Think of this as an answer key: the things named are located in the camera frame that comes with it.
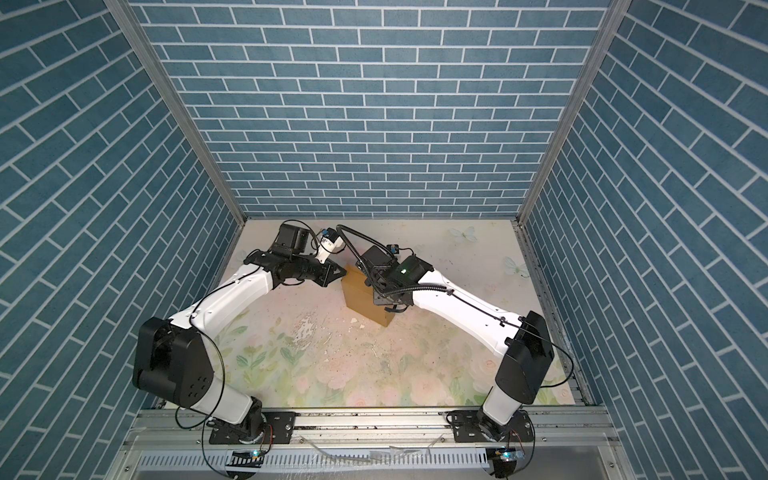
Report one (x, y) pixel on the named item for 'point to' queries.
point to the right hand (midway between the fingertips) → (383, 290)
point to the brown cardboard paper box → (360, 297)
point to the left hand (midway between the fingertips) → (345, 271)
